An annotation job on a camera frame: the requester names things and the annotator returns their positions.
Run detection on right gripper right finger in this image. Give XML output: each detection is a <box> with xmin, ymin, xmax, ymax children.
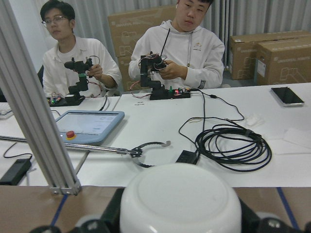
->
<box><xmin>239</xmin><ymin>198</ymin><xmax>311</xmax><ymax>233</ymax></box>

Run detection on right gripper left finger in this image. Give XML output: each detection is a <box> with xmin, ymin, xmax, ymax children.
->
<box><xmin>31</xmin><ymin>188</ymin><xmax>124</xmax><ymax>233</ymax></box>

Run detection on cream white cup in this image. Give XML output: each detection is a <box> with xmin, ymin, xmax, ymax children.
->
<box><xmin>120</xmin><ymin>163</ymin><xmax>242</xmax><ymax>233</ymax></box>

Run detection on brown paper table mat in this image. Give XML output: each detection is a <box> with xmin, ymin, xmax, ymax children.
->
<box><xmin>0</xmin><ymin>186</ymin><xmax>311</xmax><ymax>233</ymax></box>

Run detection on blue teach pendant tablet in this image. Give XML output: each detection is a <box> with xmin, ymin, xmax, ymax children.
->
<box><xmin>55</xmin><ymin>110</ymin><xmax>125</xmax><ymax>146</ymax></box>

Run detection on black power adapter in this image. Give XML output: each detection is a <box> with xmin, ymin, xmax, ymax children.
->
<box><xmin>0</xmin><ymin>158</ymin><xmax>32</xmax><ymax>185</ymax></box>

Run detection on black smartphone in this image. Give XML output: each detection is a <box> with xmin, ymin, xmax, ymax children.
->
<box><xmin>271</xmin><ymin>87</ymin><xmax>305</xmax><ymax>107</ymax></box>

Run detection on person in white hoodie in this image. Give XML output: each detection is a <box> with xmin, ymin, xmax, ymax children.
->
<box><xmin>128</xmin><ymin>0</ymin><xmax>225</xmax><ymax>89</ymax></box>

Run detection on large cardboard box behind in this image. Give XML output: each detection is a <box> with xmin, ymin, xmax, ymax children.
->
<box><xmin>108</xmin><ymin>5</ymin><xmax>175</xmax><ymax>92</ymax></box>

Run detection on person in white shirt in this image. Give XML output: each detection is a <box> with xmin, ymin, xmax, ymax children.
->
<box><xmin>40</xmin><ymin>0</ymin><xmax>121</xmax><ymax>97</ymax></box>

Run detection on green handled reacher grabber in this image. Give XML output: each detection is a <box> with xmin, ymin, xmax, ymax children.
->
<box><xmin>0</xmin><ymin>135</ymin><xmax>172</xmax><ymax>168</ymax></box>

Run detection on coiled black cable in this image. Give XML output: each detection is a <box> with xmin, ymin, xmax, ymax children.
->
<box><xmin>178</xmin><ymin>117</ymin><xmax>272</xmax><ymax>172</ymax></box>

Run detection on aluminium frame post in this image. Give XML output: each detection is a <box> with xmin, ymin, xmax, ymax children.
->
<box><xmin>0</xmin><ymin>0</ymin><xmax>81</xmax><ymax>195</ymax></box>

